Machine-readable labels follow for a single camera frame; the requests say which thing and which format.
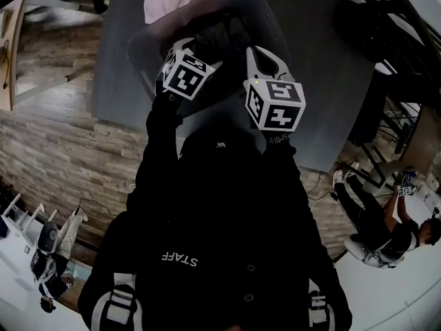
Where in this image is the light gray chair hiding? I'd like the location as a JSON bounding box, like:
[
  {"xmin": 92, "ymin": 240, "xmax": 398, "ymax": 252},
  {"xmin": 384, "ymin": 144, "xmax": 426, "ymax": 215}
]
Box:
[{"xmin": 343, "ymin": 236, "xmax": 407, "ymax": 270}]

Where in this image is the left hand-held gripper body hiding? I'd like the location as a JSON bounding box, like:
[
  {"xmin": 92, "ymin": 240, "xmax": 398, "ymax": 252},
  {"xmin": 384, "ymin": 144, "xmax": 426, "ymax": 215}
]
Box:
[{"xmin": 155, "ymin": 48, "xmax": 217, "ymax": 102}]

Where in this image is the person's black jacket torso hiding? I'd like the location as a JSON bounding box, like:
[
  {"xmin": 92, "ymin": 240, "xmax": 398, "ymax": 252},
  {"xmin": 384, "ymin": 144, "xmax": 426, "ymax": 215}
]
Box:
[{"xmin": 77, "ymin": 126, "xmax": 354, "ymax": 331}]

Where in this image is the person's right forearm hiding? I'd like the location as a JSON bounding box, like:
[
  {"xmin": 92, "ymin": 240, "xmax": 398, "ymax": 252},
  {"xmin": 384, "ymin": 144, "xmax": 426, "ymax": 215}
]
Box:
[{"xmin": 263, "ymin": 131, "xmax": 300, "ymax": 185}]

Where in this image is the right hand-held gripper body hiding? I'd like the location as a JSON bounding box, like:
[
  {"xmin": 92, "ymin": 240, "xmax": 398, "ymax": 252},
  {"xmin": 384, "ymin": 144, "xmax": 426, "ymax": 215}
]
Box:
[{"xmin": 242, "ymin": 70, "xmax": 307, "ymax": 133}]

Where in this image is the brown wooden table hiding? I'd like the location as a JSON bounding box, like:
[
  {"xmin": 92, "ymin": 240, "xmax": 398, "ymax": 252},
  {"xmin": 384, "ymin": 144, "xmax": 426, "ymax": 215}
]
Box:
[{"xmin": 399, "ymin": 105, "xmax": 441, "ymax": 167}]

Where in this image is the black office chair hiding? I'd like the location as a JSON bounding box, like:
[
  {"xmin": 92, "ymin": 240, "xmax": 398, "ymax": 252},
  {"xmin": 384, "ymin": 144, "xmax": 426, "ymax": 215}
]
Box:
[{"xmin": 346, "ymin": 63, "xmax": 389, "ymax": 145}]

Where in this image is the black cable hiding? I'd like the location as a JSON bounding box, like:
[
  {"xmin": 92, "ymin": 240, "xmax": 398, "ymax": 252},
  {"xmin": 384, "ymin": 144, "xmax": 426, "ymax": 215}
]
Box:
[{"xmin": 1, "ymin": 39, "xmax": 12, "ymax": 90}]

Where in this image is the light wooden table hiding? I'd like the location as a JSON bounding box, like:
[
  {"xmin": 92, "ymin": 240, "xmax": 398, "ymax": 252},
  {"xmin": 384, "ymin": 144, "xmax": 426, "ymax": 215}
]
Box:
[{"xmin": 0, "ymin": 0, "xmax": 28, "ymax": 112}]

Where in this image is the person's left forearm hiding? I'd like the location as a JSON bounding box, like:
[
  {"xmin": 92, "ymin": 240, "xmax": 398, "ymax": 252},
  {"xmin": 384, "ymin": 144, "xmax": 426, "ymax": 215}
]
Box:
[{"xmin": 137, "ymin": 93, "xmax": 185, "ymax": 185}]

